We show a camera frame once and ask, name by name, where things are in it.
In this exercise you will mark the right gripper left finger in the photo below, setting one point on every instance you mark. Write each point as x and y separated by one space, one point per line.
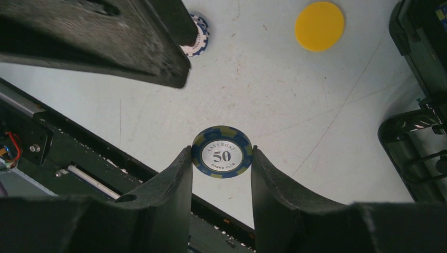
153 217

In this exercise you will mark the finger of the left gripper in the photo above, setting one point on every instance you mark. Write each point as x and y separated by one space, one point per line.
138 40

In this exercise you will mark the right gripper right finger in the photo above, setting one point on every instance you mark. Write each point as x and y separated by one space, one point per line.
288 217

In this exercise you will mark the white grey poker chip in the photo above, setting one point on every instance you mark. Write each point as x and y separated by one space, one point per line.
202 39

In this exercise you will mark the black poker chip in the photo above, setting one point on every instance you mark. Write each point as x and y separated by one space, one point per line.
222 152

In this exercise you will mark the yellow round button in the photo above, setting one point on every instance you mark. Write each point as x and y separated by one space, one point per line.
319 26

